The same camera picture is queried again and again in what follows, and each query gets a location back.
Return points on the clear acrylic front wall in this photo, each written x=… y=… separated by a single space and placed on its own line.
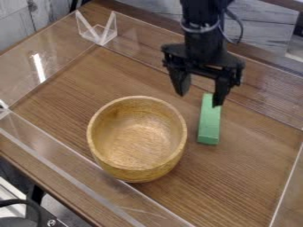
x=103 y=200

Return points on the brown wooden bowl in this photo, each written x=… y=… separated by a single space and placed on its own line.
x=136 y=136

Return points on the black metal base plate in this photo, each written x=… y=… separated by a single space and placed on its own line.
x=37 y=217

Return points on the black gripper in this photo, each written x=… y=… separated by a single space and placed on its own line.
x=222 y=67

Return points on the green rectangular block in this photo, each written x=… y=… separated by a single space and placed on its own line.
x=208 y=130

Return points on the black table leg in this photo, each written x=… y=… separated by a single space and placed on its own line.
x=36 y=194

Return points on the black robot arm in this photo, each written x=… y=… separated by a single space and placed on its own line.
x=203 y=25

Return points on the clear acrylic corner bracket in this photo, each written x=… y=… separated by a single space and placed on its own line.
x=99 y=34

